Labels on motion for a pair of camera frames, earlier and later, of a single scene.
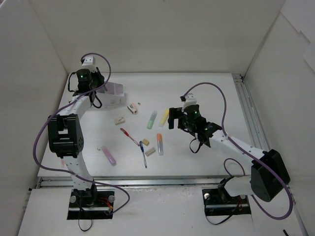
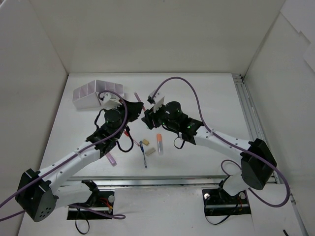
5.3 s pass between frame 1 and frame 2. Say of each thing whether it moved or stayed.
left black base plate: stayed
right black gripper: moved
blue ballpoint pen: stayed
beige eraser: stayed
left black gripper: moved
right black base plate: stayed
